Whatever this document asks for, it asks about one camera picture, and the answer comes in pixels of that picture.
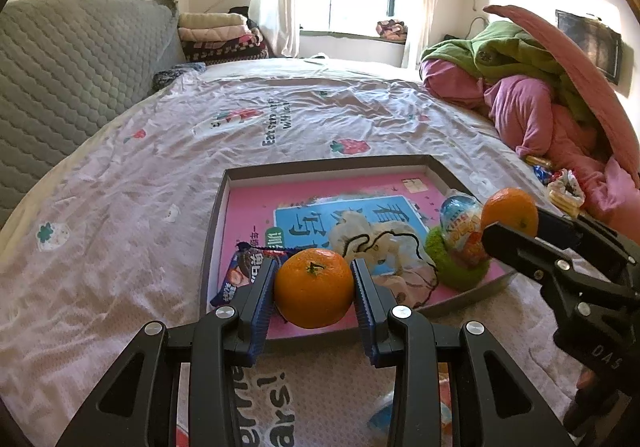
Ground pink crumpled quilt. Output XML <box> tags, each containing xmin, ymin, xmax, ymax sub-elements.
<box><xmin>421</xmin><ymin>59</ymin><xmax>639</xmax><ymax>241</ymax></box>

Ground pink pillow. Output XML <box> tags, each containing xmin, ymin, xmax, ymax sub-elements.
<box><xmin>483</xmin><ymin>5</ymin><xmax>639</xmax><ymax>187</ymax></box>

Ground orange tangerine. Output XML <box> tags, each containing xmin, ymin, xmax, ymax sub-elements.
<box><xmin>480</xmin><ymin>188</ymin><xmax>539</xmax><ymax>237</ymax></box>
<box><xmin>273</xmin><ymin>249</ymin><xmax>355</xmax><ymax>329</ymax></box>

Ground floral cloth on windowsill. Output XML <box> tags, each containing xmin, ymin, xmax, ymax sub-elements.
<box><xmin>376</xmin><ymin>19</ymin><xmax>408</xmax><ymax>44</ymax></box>

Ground pink and blue book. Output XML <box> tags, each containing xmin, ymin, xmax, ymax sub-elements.
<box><xmin>217</xmin><ymin>170</ymin><xmax>509</xmax><ymax>340</ymax></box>

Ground green blanket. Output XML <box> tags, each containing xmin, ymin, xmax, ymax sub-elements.
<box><xmin>421</xmin><ymin>20</ymin><xmax>596</xmax><ymax>125</ymax></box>

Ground yellow floral snack bundle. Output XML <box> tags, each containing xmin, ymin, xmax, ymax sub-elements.
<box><xmin>524</xmin><ymin>155</ymin><xmax>586</xmax><ymax>218</ymax></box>

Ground green knitted ring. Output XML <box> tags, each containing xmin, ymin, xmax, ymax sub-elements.
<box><xmin>423</xmin><ymin>225</ymin><xmax>493</xmax><ymax>293</ymax></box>

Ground person hand on left gripper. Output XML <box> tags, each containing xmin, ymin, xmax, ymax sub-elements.
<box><xmin>576</xmin><ymin>367</ymin><xmax>598</xmax><ymax>391</ymax></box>

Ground dark wall picture frame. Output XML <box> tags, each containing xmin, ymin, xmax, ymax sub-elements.
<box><xmin>555</xmin><ymin>9</ymin><xmax>623</xmax><ymax>85</ymax></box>

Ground strawberry print bed sheet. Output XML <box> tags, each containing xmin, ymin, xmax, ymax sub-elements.
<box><xmin>1</xmin><ymin>59</ymin><xmax>547</xmax><ymax>446</ymax></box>

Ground surprise egg snack bag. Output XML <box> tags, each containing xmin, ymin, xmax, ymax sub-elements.
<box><xmin>439</xmin><ymin>191</ymin><xmax>488</xmax><ymax>267</ymax></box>

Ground grey quilted headboard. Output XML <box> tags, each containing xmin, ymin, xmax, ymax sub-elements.
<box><xmin>1</xmin><ymin>0</ymin><xmax>184</xmax><ymax>219</ymax></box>

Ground cream drawstring pouch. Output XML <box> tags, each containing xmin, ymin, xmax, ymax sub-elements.
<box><xmin>329</xmin><ymin>211</ymin><xmax>438</xmax><ymax>309</ymax></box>

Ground blue cookie snack pack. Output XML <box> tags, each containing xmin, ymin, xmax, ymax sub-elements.
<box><xmin>209</xmin><ymin>242</ymin><xmax>296</xmax><ymax>307</ymax></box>

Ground grey shallow cardboard box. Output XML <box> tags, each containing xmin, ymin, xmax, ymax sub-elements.
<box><xmin>200</xmin><ymin>154</ymin><xmax>515</xmax><ymax>353</ymax></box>

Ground stack of folded blankets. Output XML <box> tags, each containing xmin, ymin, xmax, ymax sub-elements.
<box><xmin>178</xmin><ymin>12</ymin><xmax>272</xmax><ymax>66</ymax></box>

